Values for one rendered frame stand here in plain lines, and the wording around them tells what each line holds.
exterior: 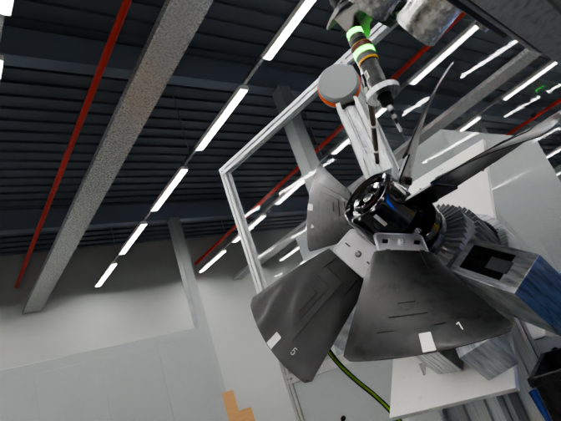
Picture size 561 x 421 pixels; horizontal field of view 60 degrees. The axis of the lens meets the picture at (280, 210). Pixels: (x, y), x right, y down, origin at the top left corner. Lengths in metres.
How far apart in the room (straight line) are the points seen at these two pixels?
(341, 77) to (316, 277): 1.02
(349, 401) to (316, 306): 1.10
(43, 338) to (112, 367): 6.97
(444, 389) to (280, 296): 0.35
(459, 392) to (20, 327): 12.50
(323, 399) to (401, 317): 1.42
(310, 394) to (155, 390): 4.31
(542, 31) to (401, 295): 0.60
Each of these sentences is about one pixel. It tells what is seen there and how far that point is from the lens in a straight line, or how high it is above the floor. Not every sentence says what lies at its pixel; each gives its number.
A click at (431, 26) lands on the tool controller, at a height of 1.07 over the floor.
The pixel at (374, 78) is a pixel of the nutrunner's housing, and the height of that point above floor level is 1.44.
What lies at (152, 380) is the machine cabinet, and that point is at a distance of 6.35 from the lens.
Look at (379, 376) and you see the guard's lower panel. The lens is 1.92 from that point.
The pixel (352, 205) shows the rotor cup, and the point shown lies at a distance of 0.97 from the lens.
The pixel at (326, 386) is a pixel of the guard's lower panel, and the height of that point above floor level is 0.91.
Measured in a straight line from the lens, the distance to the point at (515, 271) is 0.82.
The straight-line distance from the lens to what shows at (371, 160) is 1.57.
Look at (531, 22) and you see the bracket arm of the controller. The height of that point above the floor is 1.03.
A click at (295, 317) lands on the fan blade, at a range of 0.99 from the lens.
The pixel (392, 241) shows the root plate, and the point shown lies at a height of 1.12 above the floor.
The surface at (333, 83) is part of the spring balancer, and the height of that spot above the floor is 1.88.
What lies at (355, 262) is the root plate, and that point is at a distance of 0.97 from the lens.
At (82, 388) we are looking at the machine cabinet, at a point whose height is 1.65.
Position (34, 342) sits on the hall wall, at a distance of 13.06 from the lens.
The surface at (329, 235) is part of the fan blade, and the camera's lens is 1.17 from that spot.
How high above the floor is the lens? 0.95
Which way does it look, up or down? 19 degrees up
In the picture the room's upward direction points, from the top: 19 degrees counter-clockwise
